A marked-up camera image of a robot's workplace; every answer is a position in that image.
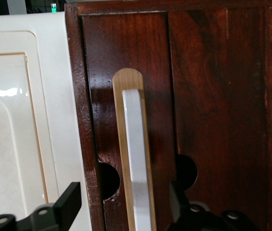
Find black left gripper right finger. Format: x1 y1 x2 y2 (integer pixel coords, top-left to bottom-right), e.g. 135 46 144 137
169 180 259 231

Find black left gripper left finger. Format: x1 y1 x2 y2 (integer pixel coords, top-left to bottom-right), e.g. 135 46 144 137
0 181 82 231

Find white drawer handle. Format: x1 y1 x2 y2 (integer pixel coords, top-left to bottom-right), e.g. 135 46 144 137
121 89 153 231

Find dark wooden drawer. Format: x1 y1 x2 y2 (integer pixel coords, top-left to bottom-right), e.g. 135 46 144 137
78 10 179 231

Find brown wooden drawer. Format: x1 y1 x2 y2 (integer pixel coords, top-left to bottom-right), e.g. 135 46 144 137
64 0 272 231

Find cream plastic box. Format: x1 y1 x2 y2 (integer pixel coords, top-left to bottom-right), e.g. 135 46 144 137
0 10 91 231

